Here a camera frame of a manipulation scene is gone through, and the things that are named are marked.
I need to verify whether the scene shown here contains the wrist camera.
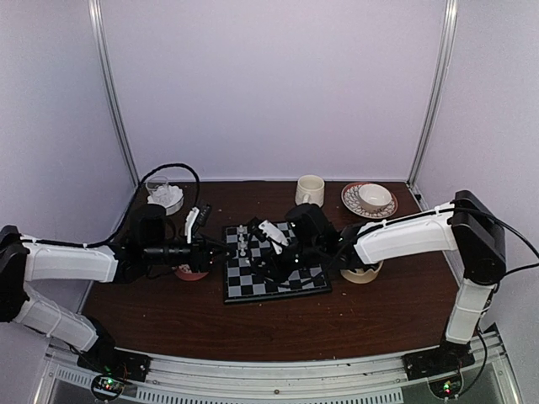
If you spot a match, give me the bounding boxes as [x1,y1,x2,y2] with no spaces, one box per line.
[184,204,212,244]
[248,217,289,255]

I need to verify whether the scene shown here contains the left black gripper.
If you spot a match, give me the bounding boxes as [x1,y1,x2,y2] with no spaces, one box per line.
[144,231,237,274]

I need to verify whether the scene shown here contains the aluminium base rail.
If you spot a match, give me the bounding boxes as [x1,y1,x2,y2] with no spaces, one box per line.
[29,331,523,403]

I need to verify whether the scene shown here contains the left aluminium frame post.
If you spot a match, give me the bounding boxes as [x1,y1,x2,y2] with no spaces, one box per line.
[88,0,139,187]

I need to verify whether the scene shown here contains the patterned saucer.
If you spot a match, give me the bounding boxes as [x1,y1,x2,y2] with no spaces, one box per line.
[341,183,398,219]

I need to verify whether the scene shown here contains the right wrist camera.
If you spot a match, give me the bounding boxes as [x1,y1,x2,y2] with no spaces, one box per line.
[248,217,289,255]

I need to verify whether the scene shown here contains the cream bowl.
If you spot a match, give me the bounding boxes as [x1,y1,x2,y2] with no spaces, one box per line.
[340,261,383,284]

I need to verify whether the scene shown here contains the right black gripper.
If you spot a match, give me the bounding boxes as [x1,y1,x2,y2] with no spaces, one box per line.
[249,241,323,285]

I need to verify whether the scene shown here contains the right aluminium frame post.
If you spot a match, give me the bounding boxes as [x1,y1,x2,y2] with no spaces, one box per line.
[407,0,459,189]

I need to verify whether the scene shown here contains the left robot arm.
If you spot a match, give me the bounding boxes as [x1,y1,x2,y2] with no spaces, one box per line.
[1,205,231,374]

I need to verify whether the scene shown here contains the black white chess board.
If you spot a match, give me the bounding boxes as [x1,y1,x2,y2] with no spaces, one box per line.
[222,225,332,304]

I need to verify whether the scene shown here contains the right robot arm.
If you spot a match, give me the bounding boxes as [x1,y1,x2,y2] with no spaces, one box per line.
[249,190,506,372]

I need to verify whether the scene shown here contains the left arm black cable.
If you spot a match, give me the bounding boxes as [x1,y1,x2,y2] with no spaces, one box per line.
[83,162,201,249]

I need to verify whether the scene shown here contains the clear glass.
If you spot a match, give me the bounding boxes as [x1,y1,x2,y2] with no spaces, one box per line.
[145,176,169,199]

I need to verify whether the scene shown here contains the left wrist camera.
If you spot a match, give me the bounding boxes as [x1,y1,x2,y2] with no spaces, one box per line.
[184,204,212,244]

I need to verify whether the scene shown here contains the cream ribbed mug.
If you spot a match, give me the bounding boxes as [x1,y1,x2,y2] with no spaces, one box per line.
[295,174,325,207]

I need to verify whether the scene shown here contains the pink bowl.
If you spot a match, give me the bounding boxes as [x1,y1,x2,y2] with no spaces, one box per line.
[173,264,209,282]

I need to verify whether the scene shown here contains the aluminium frame post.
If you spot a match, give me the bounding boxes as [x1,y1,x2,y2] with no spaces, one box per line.
[88,0,139,187]
[407,0,459,189]

